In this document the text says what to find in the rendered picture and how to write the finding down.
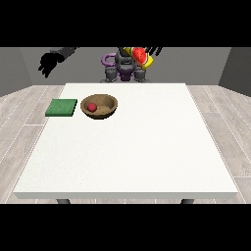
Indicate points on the green square pad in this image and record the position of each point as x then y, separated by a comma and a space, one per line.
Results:
61, 107

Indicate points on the yellow cup with melon print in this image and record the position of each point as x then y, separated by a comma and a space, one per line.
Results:
140, 56

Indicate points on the small red ball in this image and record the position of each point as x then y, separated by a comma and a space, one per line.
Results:
92, 107

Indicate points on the dark table leg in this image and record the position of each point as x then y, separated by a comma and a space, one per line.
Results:
187, 201
63, 201

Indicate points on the grey robot trunk purple rings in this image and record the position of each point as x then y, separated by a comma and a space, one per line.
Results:
124, 72

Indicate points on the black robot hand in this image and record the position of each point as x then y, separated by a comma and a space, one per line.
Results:
49, 63
153, 50

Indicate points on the brown wooden bowl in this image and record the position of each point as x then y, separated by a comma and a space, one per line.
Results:
99, 106

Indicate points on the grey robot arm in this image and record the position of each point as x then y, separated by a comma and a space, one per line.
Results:
68, 51

